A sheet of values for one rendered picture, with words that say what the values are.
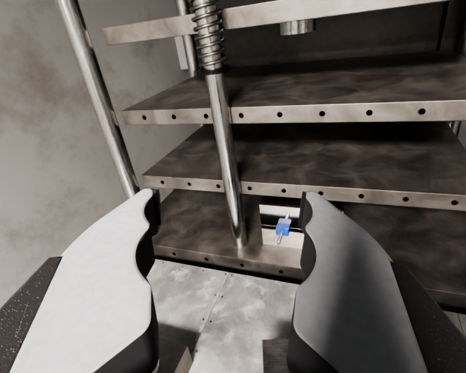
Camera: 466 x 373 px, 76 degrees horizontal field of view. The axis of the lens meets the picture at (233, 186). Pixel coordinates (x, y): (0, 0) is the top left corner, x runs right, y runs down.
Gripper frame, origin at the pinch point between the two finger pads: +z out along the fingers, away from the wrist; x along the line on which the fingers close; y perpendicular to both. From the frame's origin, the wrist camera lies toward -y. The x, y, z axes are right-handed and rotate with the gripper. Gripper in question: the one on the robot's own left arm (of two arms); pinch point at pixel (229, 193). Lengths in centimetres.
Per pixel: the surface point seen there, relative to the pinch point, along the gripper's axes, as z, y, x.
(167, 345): 32, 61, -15
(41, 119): 162, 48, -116
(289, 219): 71, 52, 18
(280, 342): 28, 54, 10
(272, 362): 24, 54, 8
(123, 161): 85, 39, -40
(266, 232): 74, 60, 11
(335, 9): 71, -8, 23
